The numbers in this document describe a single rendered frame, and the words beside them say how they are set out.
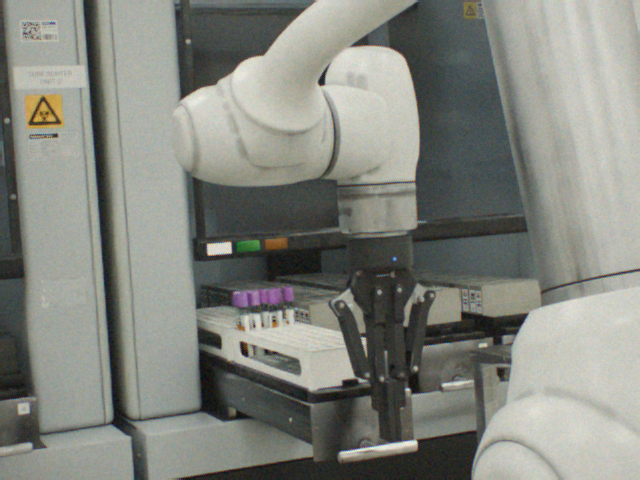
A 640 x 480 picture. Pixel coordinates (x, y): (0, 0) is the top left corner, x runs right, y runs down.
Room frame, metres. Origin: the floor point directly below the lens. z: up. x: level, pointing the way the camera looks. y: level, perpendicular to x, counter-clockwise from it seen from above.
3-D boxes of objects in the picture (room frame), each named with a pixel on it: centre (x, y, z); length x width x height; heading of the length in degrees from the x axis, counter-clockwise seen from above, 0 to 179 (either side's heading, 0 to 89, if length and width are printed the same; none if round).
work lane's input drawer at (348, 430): (1.74, 0.08, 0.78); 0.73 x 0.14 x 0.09; 23
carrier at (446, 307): (1.93, -0.17, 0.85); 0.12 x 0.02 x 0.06; 112
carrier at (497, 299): (1.99, -0.31, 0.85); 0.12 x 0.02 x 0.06; 112
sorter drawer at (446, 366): (2.15, -0.08, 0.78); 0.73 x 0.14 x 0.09; 23
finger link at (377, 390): (1.37, -0.05, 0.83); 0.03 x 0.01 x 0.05; 112
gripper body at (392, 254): (1.38, -0.07, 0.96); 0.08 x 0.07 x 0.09; 112
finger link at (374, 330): (1.38, -0.06, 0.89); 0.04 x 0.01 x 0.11; 22
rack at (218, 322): (1.91, 0.15, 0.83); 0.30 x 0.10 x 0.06; 23
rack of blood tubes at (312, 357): (1.62, 0.03, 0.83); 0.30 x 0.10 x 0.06; 23
